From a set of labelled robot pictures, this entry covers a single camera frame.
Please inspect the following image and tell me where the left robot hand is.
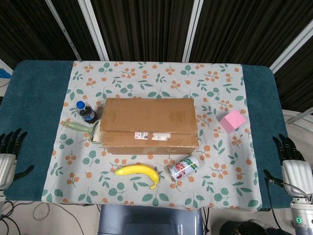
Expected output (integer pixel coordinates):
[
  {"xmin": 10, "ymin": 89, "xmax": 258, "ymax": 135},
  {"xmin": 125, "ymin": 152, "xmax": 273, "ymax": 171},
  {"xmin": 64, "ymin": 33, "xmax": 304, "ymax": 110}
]
[{"xmin": 0, "ymin": 128, "xmax": 35, "ymax": 191}]

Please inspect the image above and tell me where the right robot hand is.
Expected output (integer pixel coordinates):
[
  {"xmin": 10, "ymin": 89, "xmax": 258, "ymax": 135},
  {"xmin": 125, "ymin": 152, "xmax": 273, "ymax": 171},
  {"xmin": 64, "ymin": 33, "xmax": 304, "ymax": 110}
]
[{"xmin": 263, "ymin": 133, "xmax": 313, "ymax": 196}]

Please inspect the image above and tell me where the brown cardboard box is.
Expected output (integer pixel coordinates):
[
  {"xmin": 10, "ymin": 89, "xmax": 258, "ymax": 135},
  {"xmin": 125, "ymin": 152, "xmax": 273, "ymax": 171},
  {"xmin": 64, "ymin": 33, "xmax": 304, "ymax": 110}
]
[{"xmin": 99, "ymin": 97, "xmax": 199, "ymax": 155}]

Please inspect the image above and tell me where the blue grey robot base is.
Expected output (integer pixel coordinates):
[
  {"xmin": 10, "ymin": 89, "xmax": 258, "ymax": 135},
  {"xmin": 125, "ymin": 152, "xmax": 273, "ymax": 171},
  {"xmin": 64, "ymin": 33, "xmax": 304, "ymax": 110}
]
[{"xmin": 97, "ymin": 204, "xmax": 204, "ymax": 235}]

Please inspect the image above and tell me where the teal table cover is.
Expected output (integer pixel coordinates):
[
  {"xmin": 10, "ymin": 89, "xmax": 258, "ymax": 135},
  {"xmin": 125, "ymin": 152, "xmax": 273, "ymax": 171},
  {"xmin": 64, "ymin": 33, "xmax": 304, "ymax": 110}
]
[{"xmin": 0, "ymin": 60, "xmax": 301, "ymax": 209}]

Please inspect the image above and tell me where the black round bucket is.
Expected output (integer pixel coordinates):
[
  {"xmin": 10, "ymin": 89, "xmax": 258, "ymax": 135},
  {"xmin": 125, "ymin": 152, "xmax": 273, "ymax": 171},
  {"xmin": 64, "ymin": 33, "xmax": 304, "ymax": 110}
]
[{"xmin": 219, "ymin": 220, "xmax": 268, "ymax": 235}]

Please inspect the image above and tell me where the pink foam cube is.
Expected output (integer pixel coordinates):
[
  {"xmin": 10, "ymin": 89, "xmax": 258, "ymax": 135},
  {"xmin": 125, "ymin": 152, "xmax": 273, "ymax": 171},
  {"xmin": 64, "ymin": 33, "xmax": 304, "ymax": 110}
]
[{"xmin": 219, "ymin": 109, "xmax": 247, "ymax": 134}]

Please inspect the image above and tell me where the green lint roller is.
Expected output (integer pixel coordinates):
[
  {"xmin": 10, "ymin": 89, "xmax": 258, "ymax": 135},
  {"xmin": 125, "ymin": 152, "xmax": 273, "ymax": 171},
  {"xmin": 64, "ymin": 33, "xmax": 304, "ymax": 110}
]
[{"xmin": 61, "ymin": 119, "xmax": 103, "ymax": 145}]

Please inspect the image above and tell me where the cola bottle blue cap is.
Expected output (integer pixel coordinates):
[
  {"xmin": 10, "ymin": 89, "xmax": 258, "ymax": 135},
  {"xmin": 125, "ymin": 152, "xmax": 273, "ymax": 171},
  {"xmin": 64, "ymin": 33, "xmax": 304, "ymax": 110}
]
[{"xmin": 75, "ymin": 100, "xmax": 98, "ymax": 124}]

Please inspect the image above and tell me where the blue white plastic bag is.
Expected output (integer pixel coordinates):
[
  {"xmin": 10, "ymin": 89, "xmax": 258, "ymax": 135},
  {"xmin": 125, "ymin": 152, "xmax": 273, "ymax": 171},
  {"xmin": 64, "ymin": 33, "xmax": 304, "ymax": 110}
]
[{"xmin": 0, "ymin": 58, "xmax": 14, "ymax": 80}]

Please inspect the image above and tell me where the printed white tin can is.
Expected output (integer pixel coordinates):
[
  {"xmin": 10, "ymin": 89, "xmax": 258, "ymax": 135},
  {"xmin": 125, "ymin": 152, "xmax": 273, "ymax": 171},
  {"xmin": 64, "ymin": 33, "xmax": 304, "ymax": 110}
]
[{"xmin": 167, "ymin": 154, "xmax": 201, "ymax": 182}]

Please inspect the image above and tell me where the yellow banana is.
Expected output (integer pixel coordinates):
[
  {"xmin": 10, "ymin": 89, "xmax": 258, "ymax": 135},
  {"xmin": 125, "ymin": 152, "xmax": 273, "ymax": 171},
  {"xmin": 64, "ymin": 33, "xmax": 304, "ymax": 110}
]
[{"xmin": 114, "ymin": 164, "xmax": 161, "ymax": 190}]

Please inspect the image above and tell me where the floral leaf print tablecloth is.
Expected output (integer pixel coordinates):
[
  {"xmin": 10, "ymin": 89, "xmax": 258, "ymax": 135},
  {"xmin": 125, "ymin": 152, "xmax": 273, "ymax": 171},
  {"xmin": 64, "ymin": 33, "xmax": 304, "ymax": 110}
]
[{"xmin": 41, "ymin": 60, "xmax": 263, "ymax": 212}]

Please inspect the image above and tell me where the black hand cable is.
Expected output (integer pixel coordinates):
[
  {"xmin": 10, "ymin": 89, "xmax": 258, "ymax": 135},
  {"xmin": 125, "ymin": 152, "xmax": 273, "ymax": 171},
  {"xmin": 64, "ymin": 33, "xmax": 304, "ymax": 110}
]
[{"xmin": 265, "ymin": 177, "xmax": 313, "ymax": 230}]

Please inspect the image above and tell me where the wide white frame post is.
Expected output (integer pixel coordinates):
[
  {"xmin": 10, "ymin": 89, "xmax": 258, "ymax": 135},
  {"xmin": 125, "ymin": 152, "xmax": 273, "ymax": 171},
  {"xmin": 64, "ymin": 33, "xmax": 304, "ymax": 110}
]
[
  {"xmin": 78, "ymin": 0, "xmax": 110, "ymax": 61},
  {"xmin": 268, "ymin": 24, "xmax": 313, "ymax": 73},
  {"xmin": 181, "ymin": 0, "xmax": 204, "ymax": 63}
]

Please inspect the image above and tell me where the thin grey frame post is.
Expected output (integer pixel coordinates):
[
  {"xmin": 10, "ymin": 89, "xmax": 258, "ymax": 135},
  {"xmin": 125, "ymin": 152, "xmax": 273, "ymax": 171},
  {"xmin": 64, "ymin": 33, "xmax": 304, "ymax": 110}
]
[{"xmin": 45, "ymin": 0, "xmax": 82, "ymax": 61}]

